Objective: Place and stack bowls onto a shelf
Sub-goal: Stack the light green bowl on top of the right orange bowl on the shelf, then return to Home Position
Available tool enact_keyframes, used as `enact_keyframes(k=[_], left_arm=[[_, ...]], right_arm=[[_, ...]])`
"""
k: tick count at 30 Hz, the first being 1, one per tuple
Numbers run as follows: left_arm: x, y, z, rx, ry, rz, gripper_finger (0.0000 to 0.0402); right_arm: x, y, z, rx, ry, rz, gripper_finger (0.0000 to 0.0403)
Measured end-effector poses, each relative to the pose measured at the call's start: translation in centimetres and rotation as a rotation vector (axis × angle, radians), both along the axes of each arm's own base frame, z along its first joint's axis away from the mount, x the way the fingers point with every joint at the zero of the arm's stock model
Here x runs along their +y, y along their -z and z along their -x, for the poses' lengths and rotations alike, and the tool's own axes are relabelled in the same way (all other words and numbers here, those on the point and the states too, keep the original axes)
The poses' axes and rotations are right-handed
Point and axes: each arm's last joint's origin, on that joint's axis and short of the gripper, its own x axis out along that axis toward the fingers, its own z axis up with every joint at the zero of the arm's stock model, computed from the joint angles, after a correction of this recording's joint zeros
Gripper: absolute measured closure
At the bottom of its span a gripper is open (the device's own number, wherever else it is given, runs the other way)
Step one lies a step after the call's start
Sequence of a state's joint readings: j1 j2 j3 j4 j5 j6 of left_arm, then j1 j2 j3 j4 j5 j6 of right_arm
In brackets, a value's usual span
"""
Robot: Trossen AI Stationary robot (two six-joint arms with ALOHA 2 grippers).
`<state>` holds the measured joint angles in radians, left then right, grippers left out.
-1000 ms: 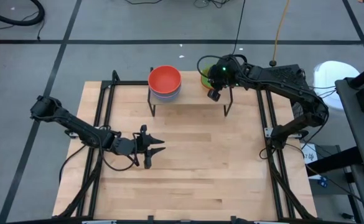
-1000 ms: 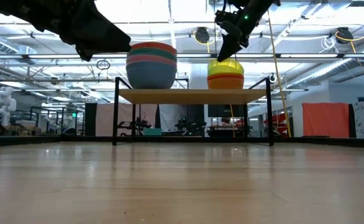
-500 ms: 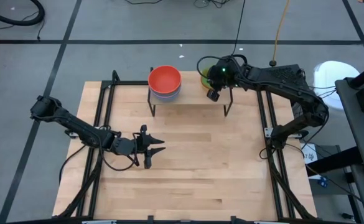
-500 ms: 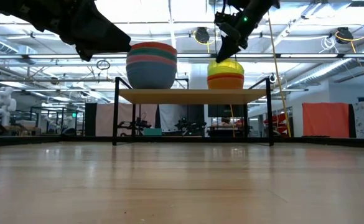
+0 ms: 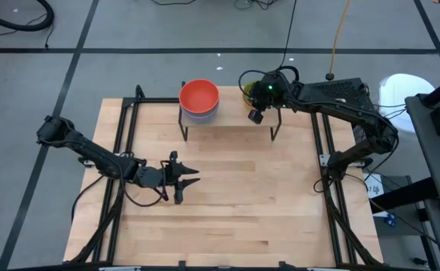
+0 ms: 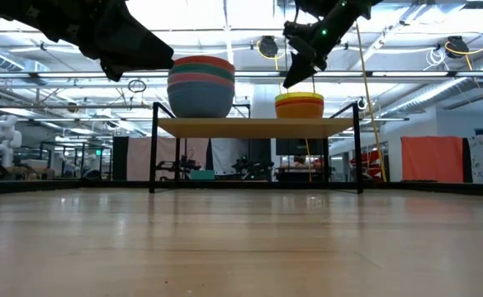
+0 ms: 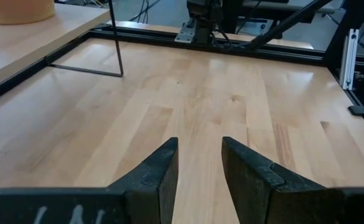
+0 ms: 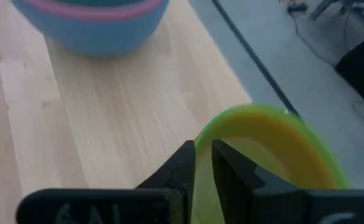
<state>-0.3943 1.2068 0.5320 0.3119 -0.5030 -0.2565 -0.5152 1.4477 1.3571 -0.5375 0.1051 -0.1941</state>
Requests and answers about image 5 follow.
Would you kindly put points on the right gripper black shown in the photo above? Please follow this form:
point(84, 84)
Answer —
point(272, 94)

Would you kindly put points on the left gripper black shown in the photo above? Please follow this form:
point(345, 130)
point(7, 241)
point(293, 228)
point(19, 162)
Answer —
point(150, 177)

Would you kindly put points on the small green plastic bowl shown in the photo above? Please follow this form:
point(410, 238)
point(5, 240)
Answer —
point(246, 90)

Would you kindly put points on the large red plastic bowl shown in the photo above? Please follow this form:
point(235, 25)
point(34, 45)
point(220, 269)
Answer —
point(199, 96)

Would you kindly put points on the small purple plastic bowl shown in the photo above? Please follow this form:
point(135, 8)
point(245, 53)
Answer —
point(199, 117)

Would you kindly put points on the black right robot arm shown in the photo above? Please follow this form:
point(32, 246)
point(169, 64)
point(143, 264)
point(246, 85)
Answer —
point(355, 113)

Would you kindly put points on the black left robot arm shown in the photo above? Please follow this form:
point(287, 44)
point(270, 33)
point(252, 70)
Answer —
point(91, 154)

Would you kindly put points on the wooden shelf black metal legs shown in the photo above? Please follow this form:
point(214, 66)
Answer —
point(231, 113)

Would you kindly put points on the white round bin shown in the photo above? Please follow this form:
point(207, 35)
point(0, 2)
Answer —
point(400, 94)

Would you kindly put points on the white paper sheet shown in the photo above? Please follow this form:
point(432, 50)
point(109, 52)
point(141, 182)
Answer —
point(374, 186)

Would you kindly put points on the small blue object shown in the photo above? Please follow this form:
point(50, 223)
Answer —
point(390, 221)

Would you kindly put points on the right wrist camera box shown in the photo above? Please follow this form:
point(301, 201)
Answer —
point(256, 117)

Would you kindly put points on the black metal table frame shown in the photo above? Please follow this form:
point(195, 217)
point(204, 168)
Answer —
point(152, 100)

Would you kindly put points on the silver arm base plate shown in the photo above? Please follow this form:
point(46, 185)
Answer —
point(88, 162)
point(325, 159)

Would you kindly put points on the silver edge bracket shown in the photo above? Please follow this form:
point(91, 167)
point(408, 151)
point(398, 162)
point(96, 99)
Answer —
point(328, 269)
point(120, 268)

